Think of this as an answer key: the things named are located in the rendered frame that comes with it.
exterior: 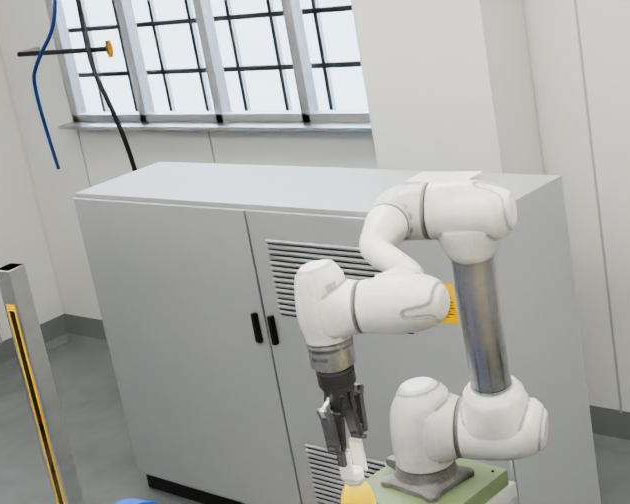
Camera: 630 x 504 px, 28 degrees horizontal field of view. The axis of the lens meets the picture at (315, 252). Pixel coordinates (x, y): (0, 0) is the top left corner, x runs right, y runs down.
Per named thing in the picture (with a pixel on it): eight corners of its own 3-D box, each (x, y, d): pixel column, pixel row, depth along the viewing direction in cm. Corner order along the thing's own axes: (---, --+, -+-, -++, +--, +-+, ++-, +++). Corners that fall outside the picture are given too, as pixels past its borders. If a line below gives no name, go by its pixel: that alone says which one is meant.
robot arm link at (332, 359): (296, 346, 241) (302, 374, 243) (335, 349, 236) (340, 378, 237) (323, 328, 248) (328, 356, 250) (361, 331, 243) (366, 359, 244)
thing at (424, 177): (424, 192, 445) (421, 171, 443) (485, 192, 431) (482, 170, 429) (407, 202, 436) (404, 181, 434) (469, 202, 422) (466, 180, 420)
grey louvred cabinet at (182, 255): (220, 442, 622) (159, 161, 580) (606, 541, 476) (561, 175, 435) (137, 492, 585) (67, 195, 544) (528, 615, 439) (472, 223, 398)
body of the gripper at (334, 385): (331, 356, 249) (339, 398, 251) (306, 372, 243) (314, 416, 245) (362, 358, 244) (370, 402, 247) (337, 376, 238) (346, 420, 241)
